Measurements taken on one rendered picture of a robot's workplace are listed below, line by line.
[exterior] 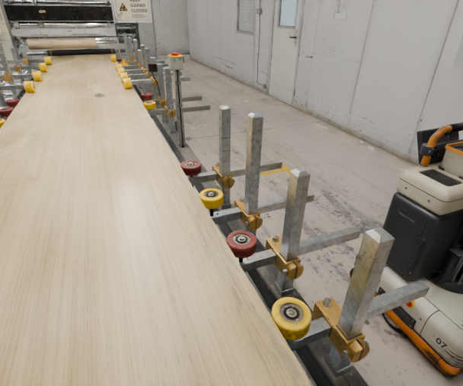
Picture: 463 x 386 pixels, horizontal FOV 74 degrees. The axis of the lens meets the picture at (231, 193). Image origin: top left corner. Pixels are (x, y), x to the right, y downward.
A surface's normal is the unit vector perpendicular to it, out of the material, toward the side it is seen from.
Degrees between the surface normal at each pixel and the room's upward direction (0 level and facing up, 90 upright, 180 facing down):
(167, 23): 90
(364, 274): 90
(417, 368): 0
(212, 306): 0
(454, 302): 0
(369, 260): 90
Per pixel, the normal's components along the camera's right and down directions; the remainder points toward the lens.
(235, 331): 0.01, -0.86
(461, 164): -0.93, 0.22
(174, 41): 0.38, 0.47
